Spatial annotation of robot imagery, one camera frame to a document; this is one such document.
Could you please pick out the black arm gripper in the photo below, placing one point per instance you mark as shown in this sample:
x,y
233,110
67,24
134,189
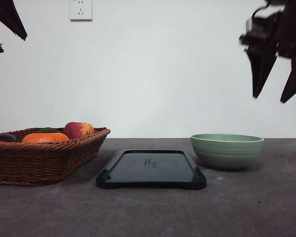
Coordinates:
x,y
270,31

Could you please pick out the green ceramic bowl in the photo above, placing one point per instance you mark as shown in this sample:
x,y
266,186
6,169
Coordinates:
x,y
227,151

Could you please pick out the brown wicker basket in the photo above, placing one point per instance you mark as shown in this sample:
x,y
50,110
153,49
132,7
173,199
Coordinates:
x,y
41,156

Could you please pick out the dark red apple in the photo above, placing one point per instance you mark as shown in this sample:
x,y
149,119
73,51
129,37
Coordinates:
x,y
6,137

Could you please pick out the green avocado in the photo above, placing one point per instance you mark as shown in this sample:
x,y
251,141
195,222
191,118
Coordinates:
x,y
48,130

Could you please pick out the orange fruit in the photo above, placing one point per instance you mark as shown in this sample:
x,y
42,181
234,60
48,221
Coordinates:
x,y
45,138

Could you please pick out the red yellow apple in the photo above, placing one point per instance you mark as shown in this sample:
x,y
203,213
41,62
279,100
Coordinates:
x,y
78,129

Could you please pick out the dark rectangular tray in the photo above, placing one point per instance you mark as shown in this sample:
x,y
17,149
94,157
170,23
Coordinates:
x,y
152,169

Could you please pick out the white wall socket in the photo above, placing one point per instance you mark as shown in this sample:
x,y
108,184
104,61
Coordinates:
x,y
80,11

